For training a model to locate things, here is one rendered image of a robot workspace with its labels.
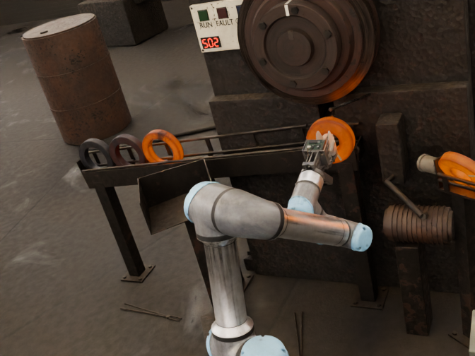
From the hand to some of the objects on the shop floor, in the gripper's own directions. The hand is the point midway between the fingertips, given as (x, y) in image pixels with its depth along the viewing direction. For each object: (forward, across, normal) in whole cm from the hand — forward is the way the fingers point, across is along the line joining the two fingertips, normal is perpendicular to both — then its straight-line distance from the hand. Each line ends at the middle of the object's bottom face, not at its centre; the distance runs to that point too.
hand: (329, 136), depth 192 cm
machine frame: (+38, +8, +98) cm, 106 cm away
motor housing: (-16, -25, +82) cm, 88 cm away
